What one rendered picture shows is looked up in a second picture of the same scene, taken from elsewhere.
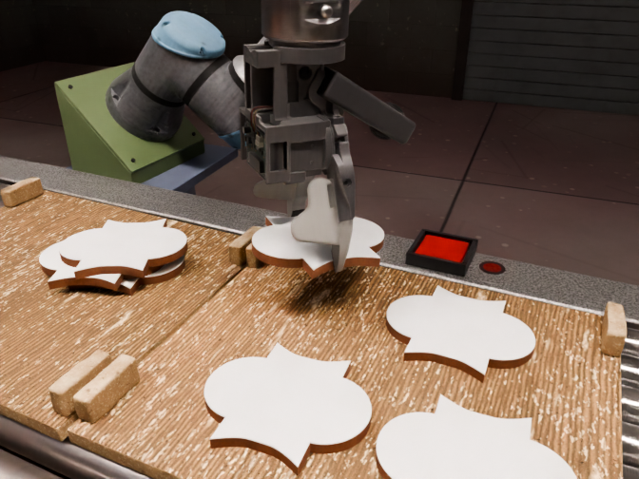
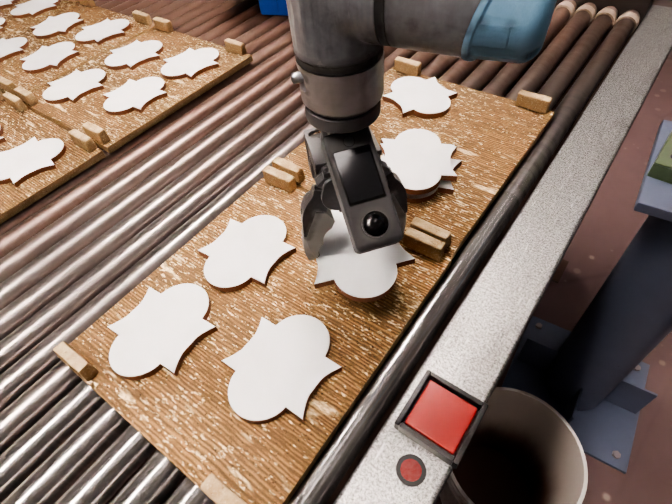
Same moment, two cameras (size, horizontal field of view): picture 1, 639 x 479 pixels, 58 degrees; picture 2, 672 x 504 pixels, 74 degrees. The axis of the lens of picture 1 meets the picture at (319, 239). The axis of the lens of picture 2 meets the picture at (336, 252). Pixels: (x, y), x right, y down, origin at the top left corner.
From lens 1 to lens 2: 71 cm
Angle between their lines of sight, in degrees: 78
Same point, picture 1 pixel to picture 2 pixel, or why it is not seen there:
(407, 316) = (300, 328)
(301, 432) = (216, 253)
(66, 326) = not seen: hidden behind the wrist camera
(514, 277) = (385, 487)
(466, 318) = (285, 372)
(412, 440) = (188, 301)
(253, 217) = (534, 254)
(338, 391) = (240, 272)
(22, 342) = not seen: hidden behind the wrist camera
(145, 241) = (416, 169)
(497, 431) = (173, 347)
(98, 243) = (416, 147)
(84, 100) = not seen: outside the picture
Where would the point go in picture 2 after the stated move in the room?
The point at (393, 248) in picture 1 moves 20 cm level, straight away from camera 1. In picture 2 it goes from (462, 372) to (650, 425)
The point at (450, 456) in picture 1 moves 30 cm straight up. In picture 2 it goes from (170, 316) to (33, 115)
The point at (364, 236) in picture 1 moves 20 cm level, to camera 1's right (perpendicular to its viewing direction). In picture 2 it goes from (353, 279) to (315, 458)
